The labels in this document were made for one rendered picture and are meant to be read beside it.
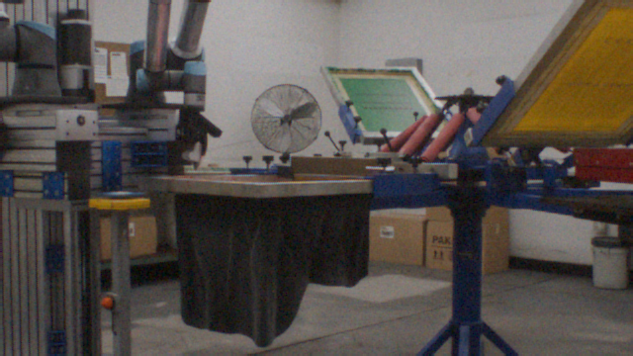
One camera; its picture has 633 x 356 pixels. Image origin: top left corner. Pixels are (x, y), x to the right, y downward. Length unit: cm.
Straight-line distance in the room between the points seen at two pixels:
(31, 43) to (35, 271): 79
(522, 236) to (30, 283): 504
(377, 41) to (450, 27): 89
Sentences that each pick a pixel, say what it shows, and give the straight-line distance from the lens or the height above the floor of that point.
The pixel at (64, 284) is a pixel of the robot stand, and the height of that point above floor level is 63.
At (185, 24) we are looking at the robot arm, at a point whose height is 152.
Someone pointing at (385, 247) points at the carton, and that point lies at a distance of 738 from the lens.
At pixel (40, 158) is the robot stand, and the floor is 107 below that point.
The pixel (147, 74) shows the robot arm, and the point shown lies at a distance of 274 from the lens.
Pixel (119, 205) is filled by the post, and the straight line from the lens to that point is 229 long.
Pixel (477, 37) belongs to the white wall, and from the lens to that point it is 737.
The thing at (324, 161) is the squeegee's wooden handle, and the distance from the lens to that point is 277.
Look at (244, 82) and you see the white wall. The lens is 748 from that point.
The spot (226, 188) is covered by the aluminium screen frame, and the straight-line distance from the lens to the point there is 223.
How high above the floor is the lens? 112
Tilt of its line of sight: 3 degrees down
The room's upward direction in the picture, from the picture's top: straight up
